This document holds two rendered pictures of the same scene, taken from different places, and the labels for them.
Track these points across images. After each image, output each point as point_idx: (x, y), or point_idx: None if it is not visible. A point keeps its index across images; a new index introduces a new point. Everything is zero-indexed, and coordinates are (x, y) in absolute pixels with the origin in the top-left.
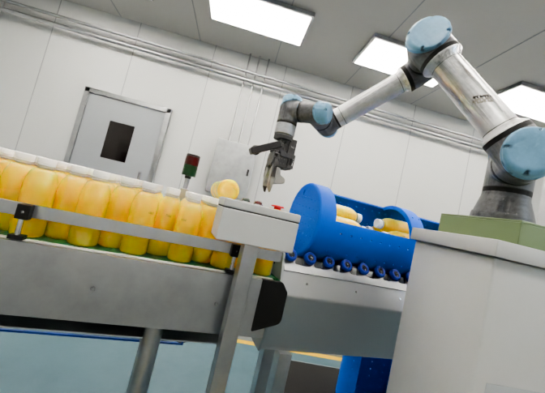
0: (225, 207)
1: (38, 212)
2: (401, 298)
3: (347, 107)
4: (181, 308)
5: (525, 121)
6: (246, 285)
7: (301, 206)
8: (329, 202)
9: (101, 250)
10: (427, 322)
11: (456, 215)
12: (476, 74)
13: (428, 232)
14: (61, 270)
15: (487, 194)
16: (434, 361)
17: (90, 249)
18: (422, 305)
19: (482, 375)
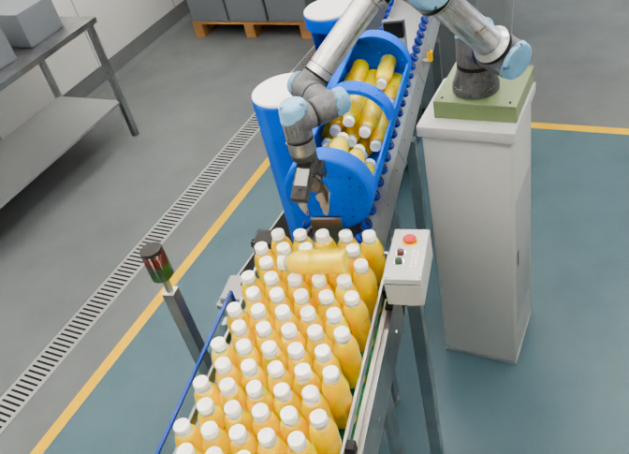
0: (421, 285)
1: (348, 439)
2: (396, 169)
3: (334, 63)
4: (391, 359)
5: (510, 39)
6: None
7: None
8: (362, 168)
9: (362, 401)
10: (462, 192)
11: (452, 103)
12: (471, 7)
13: (441, 130)
14: (371, 436)
15: (470, 76)
16: (477, 212)
17: (364, 409)
18: (451, 183)
19: (514, 204)
